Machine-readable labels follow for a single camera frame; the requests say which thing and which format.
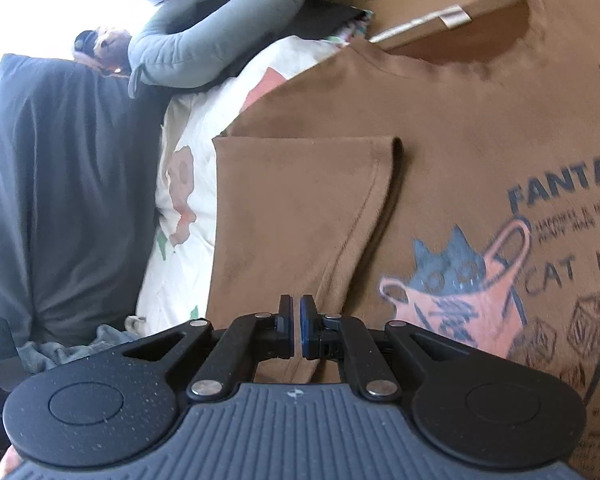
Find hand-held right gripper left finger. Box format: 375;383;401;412
122;294;295;401

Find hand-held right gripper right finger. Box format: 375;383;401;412
300;294;473;401

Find brown printed t-shirt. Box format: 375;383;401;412
207;0;600;480

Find blue-grey garment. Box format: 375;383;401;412
16;324;147;377

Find dark grey pillow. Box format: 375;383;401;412
0;52;182;353

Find cream bear print blanket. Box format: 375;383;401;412
134;35;363;337

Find grey curved neck pillow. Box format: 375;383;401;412
126;0;307;100

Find floral patterned cloth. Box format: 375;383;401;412
329;9;377;47

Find brown teddy bear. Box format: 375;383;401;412
72;27;135;80

